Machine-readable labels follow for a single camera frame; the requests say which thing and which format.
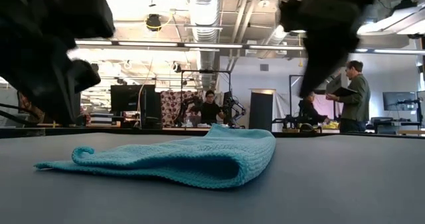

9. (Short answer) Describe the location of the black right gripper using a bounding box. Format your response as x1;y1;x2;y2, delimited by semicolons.
278;0;380;99

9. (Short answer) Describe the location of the person seated between robot arms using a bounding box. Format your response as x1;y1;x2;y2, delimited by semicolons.
198;90;226;125

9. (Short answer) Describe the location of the grey wall monitor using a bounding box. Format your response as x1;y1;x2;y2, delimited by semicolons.
382;91;417;112

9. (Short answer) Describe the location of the black metal gantry frame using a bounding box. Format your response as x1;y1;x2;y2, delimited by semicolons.
180;69;232;125
288;74;305;128

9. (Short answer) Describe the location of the black ceiling-hung device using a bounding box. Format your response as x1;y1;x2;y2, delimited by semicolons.
145;13;163;32

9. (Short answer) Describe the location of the pink hanging cloth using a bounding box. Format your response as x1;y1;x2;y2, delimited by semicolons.
313;94;336;124

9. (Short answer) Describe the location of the round silver ventilation duct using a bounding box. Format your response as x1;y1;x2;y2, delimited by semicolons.
185;0;222;90

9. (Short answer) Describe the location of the dark open laptop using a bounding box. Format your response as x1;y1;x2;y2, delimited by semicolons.
327;73;359;98

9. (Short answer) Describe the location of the long ceiling light bar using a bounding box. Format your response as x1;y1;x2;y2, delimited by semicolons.
75;39;425;55

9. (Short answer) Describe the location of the brown dotted patterned cloth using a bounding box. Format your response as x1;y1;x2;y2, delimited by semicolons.
160;90;204;127

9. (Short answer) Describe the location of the teal knitted towel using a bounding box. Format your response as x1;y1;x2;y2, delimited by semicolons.
33;123;277;189

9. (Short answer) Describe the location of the person seated at bench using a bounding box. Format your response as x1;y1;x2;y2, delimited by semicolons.
297;90;331;126

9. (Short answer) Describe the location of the white ceiling light panel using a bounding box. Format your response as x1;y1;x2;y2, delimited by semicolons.
357;4;425;37

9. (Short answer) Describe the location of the black computer monitor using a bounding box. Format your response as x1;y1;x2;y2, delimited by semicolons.
110;84;156;114

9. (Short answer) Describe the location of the person holding laptop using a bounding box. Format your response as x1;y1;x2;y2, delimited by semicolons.
325;60;371;134

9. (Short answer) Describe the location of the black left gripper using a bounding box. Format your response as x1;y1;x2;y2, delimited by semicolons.
0;0;116;126

